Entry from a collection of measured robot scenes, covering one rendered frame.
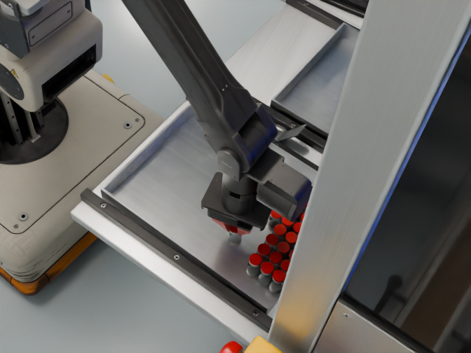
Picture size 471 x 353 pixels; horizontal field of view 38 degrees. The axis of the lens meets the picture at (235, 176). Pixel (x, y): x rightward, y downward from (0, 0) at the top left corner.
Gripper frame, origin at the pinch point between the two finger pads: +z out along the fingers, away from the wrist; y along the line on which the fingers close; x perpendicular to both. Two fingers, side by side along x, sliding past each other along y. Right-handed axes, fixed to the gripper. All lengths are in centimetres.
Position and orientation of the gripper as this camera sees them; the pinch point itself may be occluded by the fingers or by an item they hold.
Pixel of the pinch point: (235, 228)
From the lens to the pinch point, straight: 111.5
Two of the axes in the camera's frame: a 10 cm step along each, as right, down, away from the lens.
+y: 9.3, 3.4, -1.5
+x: 3.7, -7.6, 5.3
